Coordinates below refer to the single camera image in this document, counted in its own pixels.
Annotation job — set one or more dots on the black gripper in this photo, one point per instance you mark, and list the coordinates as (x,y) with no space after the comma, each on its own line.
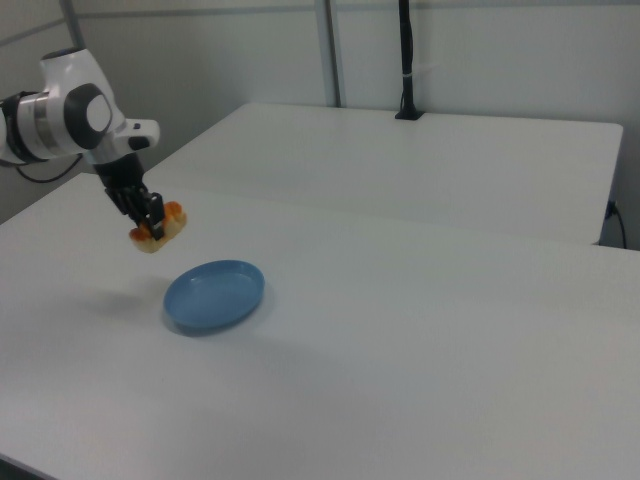
(120,172)

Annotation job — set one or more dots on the orange glazed bread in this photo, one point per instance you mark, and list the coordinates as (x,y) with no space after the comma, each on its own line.
(173,225)

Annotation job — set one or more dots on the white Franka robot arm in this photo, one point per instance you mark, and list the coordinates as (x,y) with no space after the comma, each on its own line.
(65,100)

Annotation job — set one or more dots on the blue oval plate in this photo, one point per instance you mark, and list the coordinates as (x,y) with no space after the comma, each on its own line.
(215,295)

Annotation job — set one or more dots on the black camera pole with base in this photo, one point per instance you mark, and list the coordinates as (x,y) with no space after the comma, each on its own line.
(407,60)

